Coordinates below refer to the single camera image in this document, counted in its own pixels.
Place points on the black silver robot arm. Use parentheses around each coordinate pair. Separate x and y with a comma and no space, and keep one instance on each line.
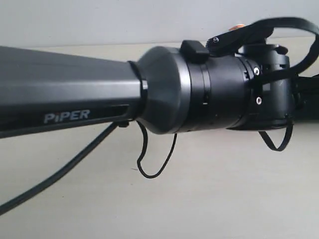
(168,90)

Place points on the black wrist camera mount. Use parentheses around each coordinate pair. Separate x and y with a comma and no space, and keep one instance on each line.
(228,43)

